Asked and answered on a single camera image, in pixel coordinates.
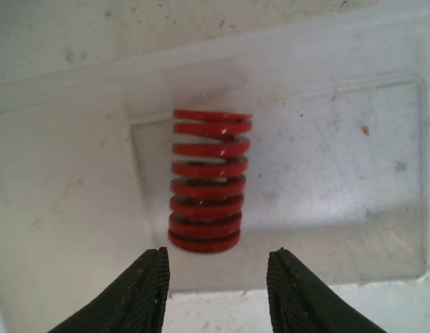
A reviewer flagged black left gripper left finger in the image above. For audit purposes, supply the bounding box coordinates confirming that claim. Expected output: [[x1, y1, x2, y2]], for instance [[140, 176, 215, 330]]
[[51, 247, 169, 333]]

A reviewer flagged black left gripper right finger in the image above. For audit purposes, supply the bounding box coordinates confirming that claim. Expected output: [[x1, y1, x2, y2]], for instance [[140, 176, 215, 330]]
[[266, 248, 384, 333]]

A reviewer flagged clear plastic spring box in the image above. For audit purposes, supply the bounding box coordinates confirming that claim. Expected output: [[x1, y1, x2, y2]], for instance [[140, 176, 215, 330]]
[[0, 3, 430, 293]]

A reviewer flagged long thin red spring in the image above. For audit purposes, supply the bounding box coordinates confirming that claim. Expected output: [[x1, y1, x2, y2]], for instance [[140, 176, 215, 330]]
[[168, 109, 252, 253]]

